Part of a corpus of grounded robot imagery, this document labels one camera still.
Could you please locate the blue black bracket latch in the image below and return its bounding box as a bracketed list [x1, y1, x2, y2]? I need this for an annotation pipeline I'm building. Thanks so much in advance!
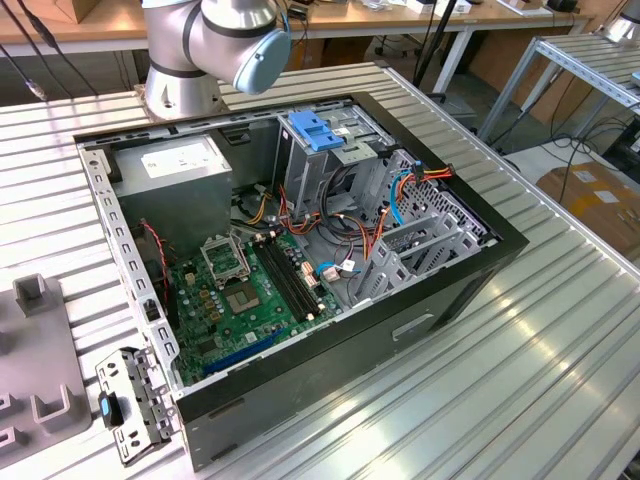
[97, 391, 125, 429]

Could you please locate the black tripod pole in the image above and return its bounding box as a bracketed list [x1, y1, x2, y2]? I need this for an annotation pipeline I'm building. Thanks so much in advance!
[413, 0, 459, 89]

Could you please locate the black wire bundle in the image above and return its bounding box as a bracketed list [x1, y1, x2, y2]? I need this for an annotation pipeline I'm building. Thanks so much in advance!
[319, 162, 364, 236]

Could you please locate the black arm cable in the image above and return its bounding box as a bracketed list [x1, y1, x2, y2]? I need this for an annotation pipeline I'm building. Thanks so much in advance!
[0, 42, 49, 101]
[14, 0, 99, 96]

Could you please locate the coloured power wire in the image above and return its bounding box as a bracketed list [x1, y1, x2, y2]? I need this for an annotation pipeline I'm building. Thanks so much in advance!
[410, 162, 454, 185]

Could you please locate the metal socket cover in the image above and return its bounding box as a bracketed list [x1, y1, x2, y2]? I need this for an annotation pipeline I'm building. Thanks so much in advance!
[199, 233, 251, 289]

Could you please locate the green motherboard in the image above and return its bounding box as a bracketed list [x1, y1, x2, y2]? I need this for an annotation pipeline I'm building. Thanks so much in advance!
[167, 232, 346, 386]

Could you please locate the CPU socket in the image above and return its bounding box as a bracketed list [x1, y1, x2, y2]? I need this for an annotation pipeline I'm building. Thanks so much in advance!
[223, 283, 262, 316]

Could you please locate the red black fan wire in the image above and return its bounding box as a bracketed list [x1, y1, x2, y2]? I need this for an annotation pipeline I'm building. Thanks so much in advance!
[142, 222, 174, 301]

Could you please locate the metal card retention bracket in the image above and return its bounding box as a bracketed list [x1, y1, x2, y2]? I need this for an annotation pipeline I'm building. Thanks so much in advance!
[94, 347, 181, 469]

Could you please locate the metal slatted side table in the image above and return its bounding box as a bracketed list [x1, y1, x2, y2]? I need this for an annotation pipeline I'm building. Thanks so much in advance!
[477, 32, 640, 146]

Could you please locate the blue expansion slot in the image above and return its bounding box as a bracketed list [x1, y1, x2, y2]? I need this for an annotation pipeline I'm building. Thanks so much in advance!
[202, 333, 276, 376]

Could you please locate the orange wire bundle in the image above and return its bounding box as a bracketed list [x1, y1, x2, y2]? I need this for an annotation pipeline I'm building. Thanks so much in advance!
[359, 197, 396, 261]
[277, 184, 324, 236]

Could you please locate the small brown box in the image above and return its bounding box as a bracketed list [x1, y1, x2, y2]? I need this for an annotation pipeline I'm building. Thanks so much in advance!
[49, 0, 101, 24]

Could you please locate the blue data wire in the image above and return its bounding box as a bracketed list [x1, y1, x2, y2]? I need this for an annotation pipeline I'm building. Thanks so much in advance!
[388, 160, 421, 227]

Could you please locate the black RAM slot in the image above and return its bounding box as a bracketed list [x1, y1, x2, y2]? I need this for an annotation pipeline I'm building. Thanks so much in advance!
[272, 238, 322, 314]
[265, 239, 316, 317]
[258, 240, 311, 321]
[252, 242, 305, 324]

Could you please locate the grey part rack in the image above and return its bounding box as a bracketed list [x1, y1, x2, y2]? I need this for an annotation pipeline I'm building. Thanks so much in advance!
[0, 274, 95, 454]

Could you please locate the grey metal disk bay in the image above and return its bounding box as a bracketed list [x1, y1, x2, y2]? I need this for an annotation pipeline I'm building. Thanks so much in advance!
[349, 148, 501, 307]

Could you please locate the black PC case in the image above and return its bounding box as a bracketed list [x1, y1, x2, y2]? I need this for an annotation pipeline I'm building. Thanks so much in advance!
[73, 91, 530, 474]

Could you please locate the large brown cardboard box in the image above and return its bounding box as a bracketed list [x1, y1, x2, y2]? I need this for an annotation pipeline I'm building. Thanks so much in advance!
[537, 162, 640, 254]

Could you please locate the grey power supply unit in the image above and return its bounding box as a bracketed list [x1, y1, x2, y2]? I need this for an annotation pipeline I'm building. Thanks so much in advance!
[112, 133, 234, 256]

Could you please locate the wooden desk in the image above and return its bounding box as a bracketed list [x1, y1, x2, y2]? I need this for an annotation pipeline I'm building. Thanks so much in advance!
[0, 0, 596, 94]

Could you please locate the grey metal drive cage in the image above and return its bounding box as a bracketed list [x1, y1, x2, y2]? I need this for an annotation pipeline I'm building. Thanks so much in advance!
[272, 105, 396, 217]

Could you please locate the blue plastic bay latch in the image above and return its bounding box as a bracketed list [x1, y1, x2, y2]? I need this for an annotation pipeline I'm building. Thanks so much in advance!
[288, 110, 346, 151]

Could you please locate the yellow wire bundle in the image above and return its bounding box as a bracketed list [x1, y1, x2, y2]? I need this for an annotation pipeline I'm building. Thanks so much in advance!
[243, 192, 274, 226]

